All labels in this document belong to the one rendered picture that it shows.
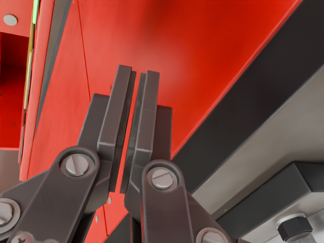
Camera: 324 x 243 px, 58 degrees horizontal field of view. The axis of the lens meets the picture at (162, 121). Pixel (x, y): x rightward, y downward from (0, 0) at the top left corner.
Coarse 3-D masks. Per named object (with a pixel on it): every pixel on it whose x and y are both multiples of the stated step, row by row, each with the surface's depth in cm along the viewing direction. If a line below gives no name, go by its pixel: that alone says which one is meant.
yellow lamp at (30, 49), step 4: (32, 12) 18; (32, 16) 18; (32, 20) 17; (32, 24) 17; (32, 28) 17; (32, 32) 17; (32, 36) 16; (32, 40) 16; (28, 44) 20; (28, 48) 18; (28, 52) 18; (28, 56) 17; (28, 60) 16; (28, 64) 16; (28, 68) 16; (28, 72) 16; (28, 76) 17; (28, 80) 17; (24, 100) 18; (24, 104) 18
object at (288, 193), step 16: (288, 176) 24; (304, 176) 23; (320, 176) 24; (256, 192) 27; (272, 192) 25; (288, 192) 24; (304, 192) 23; (320, 192) 23; (240, 208) 28; (256, 208) 27; (272, 208) 25; (288, 208) 24; (304, 208) 25; (320, 208) 26; (224, 224) 30; (240, 224) 28; (256, 224) 26; (272, 224) 27; (256, 240) 30
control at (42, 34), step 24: (0, 0) 18; (24, 0) 19; (48, 0) 13; (0, 24) 19; (24, 24) 20; (48, 24) 14; (0, 48) 25; (24, 48) 29; (0, 72) 29; (24, 72) 31; (0, 96) 27; (0, 120) 26; (0, 144) 24; (24, 144) 20; (24, 168) 22
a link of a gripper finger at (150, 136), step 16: (144, 80) 11; (144, 96) 10; (144, 112) 9; (160, 112) 11; (144, 128) 9; (160, 128) 10; (128, 144) 9; (144, 144) 8; (160, 144) 10; (128, 160) 9; (144, 160) 9; (128, 176) 10; (128, 192) 9; (128, 208) 9; (192, 208) 8; (192, 224) 8; (208, 224) 8; (208, 240) 8; (224, 240) 8
